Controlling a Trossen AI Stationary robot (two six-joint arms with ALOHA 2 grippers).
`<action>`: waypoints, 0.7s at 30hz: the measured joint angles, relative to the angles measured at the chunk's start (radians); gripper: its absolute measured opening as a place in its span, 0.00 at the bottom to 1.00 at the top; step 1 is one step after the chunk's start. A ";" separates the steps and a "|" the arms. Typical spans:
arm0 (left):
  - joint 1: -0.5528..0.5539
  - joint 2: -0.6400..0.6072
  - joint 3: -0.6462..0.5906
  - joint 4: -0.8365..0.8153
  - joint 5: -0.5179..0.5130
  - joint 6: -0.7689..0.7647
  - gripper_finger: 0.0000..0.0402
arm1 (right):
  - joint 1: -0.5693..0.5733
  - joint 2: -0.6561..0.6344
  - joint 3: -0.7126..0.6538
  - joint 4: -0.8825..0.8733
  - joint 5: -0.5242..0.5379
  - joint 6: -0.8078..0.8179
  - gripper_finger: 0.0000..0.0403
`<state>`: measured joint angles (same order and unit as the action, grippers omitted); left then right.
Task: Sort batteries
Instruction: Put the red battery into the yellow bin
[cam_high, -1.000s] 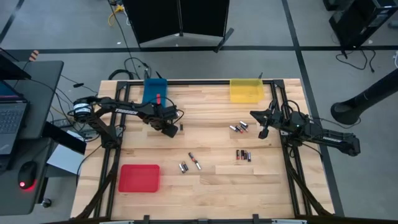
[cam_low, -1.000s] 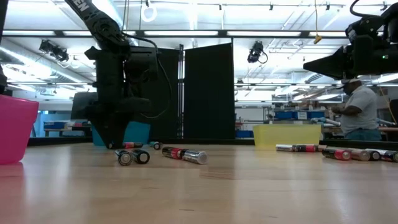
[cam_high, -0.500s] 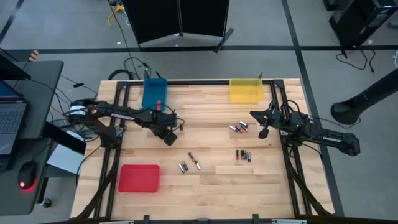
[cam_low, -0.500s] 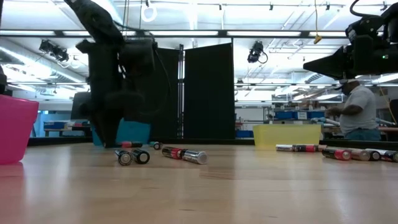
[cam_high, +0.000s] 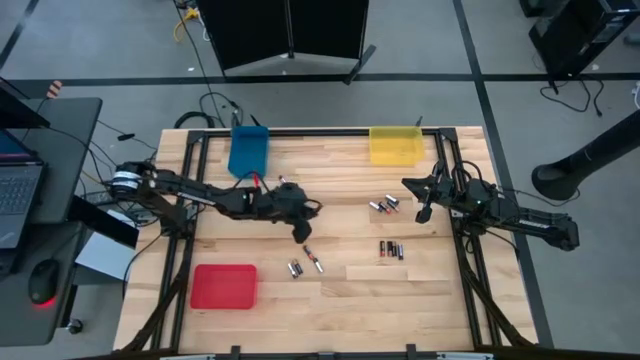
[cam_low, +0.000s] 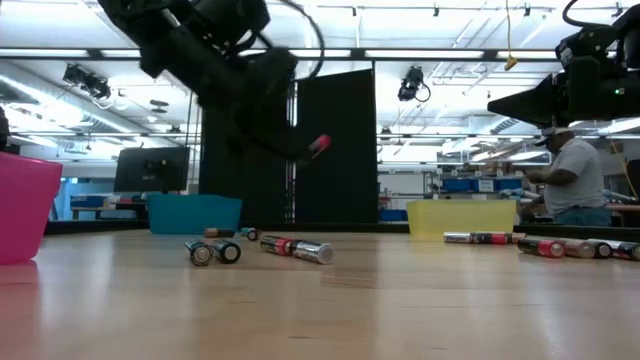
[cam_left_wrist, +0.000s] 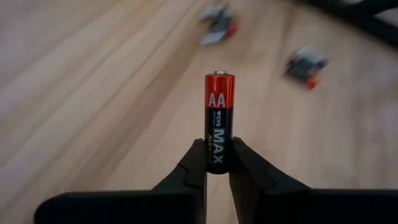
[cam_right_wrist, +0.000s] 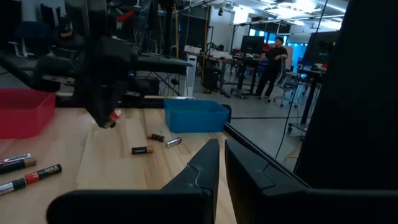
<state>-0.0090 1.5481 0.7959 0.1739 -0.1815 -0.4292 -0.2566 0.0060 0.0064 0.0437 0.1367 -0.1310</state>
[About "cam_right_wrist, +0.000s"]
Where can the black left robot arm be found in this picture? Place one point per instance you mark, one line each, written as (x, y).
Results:
(90, 18)

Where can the black silver battery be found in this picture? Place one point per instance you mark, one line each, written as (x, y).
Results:
(12, 186)

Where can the blue plastic bin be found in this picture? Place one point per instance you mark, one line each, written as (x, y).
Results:
(196, 119)

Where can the standing desk with black legs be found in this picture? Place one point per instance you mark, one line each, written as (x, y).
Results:
(224, 59)

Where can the white tower fan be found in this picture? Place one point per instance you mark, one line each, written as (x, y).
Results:
(191, 77)

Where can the black computer monitor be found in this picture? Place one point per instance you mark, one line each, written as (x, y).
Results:
(252, 45)

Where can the black computer tower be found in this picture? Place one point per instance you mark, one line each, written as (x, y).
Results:
(210, 77)

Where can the black-legged work table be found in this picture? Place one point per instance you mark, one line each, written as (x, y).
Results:
(311, 93)

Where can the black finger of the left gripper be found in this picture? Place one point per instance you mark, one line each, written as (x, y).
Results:
(115, 99)
(96, 109)

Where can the red plastic bin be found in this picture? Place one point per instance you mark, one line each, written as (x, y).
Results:
(21, 115)

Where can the large black monitor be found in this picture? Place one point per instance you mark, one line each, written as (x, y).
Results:
(320, 46)

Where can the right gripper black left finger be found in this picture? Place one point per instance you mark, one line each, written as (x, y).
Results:
(155, 205)

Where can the person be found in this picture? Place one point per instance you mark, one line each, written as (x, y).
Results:
(273, 62)

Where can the dark office chair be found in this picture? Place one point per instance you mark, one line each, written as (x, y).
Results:
(31, 34)

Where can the black copper Duracell battery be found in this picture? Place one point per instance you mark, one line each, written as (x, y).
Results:
(18, 165)
(141, 150)

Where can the black side desk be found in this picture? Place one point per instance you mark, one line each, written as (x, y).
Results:
(161, 63)

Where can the small black copper battery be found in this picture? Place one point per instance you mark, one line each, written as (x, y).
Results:
(157, 137)

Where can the light grey office chair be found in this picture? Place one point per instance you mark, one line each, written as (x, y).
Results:
(287, 84)

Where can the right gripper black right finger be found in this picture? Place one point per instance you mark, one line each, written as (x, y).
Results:
(295, 205)

